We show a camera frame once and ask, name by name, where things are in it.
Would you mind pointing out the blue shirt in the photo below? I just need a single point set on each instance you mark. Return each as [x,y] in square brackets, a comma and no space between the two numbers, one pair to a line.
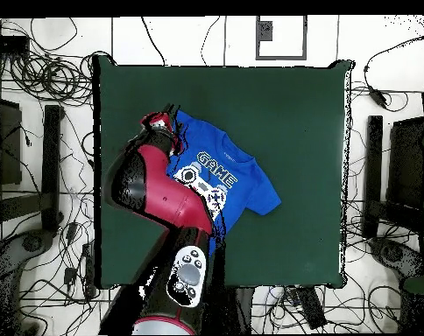
[247,175]

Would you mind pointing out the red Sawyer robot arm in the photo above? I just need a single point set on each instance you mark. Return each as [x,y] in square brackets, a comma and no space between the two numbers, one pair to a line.
[163,196]

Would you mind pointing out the flat black box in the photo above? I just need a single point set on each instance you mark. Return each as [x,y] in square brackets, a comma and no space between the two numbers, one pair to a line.
[7,43]

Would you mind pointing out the dark green table cloth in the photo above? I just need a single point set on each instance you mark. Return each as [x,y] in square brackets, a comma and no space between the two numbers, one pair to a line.
[285,105]

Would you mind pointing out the black equipment box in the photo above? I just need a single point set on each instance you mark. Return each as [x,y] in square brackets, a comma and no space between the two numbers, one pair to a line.
[7,147]
[406,164]

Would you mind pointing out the black power strip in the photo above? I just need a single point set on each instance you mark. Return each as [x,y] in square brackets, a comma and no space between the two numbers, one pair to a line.
[89,269]
[312,308]

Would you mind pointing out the black power adapter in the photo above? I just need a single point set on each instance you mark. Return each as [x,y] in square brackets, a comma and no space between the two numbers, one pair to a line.
[377,96]

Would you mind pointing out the grey square floor frame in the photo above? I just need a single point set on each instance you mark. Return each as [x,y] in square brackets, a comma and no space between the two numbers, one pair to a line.
[281,57]

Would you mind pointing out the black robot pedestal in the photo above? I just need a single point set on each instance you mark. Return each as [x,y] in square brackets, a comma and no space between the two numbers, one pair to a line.
[240,308]

